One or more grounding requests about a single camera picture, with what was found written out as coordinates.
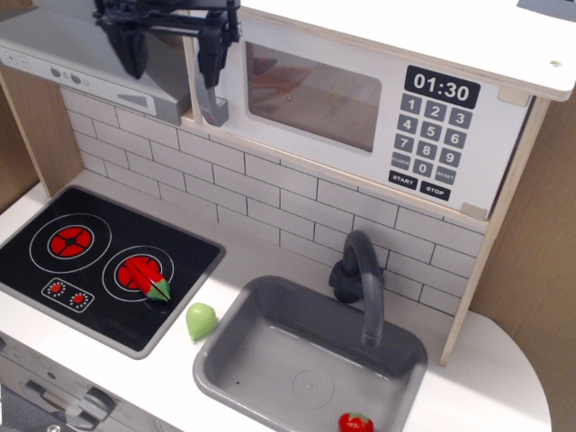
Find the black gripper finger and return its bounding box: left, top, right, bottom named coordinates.
left=197, top=13, right=229, bottom=89
left=99, top=21, right=148, bottom=79

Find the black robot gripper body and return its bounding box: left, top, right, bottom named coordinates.
left=93, top=1, right=241, bottom=42

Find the grey microwave door handle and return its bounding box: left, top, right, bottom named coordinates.
left=194, top=43, right=229, bottom=127

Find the white toy microwave door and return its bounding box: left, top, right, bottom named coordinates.
left=216, top=12, right=533, bottom=219

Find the white wooden microwave cabinet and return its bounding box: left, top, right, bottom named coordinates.
left=183, top=1, right=575, bottom=364

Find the grey toy range hood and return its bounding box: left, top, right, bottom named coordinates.
left=1, top=1, right=192, bottom=125

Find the black toy stove top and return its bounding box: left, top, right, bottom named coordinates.
left=1, top=186, right=225, bottom=359

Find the red toy chili pepper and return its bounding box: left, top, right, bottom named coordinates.
left=124, top=256, right=171, bottom=302

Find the green toy pear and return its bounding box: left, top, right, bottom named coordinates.
left=185, top=302, right=218, bottom=342

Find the dark grey toy faucet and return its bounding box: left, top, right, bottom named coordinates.
left=328, top=230, right=384, bottom=347

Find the grey toy sink basin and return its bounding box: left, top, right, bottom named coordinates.
left=193, top=276, right=428, bottom=431

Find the red toy strawberry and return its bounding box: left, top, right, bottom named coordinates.
left=337, top=412, right=374, bottom=432

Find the grey toy oven handle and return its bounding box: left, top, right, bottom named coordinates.
left=20, top=380, right=116, bottom=431

